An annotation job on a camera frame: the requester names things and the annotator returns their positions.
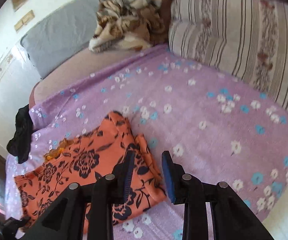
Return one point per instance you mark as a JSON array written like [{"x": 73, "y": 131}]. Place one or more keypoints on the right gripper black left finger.
[{"x": 64, "y": 218}]

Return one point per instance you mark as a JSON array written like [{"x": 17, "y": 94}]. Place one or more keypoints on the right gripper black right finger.
[{"x": 208, "y": 206}]

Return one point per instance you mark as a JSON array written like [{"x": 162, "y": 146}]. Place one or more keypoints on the orange black floral garment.
[{"x": 85, "y": 160}]

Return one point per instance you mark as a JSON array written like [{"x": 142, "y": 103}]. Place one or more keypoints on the black cloth on bed edge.
[{"x": 19, "y": 145}]

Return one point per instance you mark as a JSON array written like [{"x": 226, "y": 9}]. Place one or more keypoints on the purple floral bed sheet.
[{"x": 215, "y": 126}]

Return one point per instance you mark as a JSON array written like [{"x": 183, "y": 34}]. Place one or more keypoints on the pink mattress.
[{"x": 77, "y": 67}]

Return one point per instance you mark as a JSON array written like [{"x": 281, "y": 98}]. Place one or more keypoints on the striped floral cushion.
[{"x": 245, "y": 38}]

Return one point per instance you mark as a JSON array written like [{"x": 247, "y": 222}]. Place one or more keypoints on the grey pillow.
[{"x": 60, "y": 35}]

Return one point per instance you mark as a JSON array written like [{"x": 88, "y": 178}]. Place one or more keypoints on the brown white patterned blanket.
[{"x": 129, "y": 25}]

